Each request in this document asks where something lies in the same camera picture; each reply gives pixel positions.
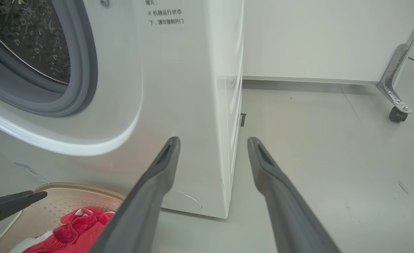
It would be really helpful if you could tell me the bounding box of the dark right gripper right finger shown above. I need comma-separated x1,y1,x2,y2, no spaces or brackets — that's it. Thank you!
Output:
247,136,341,253

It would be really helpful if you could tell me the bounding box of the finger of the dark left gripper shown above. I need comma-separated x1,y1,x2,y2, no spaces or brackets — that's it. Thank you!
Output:
0,190,48,228

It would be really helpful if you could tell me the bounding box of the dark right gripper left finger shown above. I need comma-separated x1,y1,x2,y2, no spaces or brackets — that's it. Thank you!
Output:
89,136,181,253

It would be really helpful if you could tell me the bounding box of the red and white garment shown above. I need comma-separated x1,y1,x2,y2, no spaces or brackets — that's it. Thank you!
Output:
8,206,116,253

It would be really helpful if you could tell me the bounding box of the cream perforated laundry basket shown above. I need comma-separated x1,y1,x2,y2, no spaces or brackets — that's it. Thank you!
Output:
0,182,127,253

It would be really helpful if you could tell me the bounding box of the white front-load washing machine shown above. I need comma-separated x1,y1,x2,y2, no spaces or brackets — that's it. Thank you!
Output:
0,0,244,219

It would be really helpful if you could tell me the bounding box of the blue energy label sticker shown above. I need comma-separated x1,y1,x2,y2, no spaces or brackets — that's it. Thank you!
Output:
13,162,50,185

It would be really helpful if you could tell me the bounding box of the black caster wheel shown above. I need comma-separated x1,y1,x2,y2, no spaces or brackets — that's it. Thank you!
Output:
389,107,408,123

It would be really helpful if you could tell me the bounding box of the white partition panel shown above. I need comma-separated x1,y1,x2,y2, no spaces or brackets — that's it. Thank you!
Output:
243,0,414,85

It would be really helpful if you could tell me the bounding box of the printed text warning sticker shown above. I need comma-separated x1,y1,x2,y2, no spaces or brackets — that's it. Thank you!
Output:
137,0,189,31

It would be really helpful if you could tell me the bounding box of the metal partition leg bracket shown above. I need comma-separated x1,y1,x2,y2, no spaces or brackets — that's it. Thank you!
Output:
376,0,414,115

